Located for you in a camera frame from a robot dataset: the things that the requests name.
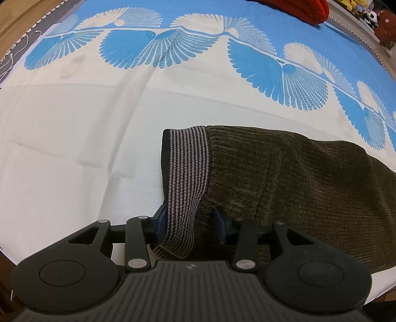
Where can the blue white patterned bed sheet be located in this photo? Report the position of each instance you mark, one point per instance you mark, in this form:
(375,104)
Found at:
(92,139)

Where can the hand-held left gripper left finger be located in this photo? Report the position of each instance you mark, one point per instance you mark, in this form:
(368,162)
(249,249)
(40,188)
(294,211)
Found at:
(161,224)

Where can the grey mattress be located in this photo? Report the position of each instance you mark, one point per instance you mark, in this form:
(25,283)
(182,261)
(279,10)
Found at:
(21,46)

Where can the red cushion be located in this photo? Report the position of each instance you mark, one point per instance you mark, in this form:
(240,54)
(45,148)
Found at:
(386,29)

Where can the panda plush toy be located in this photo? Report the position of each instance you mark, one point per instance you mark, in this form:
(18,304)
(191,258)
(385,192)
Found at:
(370,18)

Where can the olive knitted garment striped waistband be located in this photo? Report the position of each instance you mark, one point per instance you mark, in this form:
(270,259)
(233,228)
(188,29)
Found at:
(309,185)

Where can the red folded blanket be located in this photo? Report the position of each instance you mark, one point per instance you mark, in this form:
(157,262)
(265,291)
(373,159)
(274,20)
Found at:
(297,9)

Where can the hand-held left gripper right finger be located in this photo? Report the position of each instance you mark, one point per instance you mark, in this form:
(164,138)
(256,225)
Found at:
(221,226)

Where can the wooden bed frame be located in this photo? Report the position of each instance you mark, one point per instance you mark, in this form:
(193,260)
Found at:
(18,21)

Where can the yellow bear plush toy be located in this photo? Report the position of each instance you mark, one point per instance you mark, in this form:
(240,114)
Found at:
(352,3)

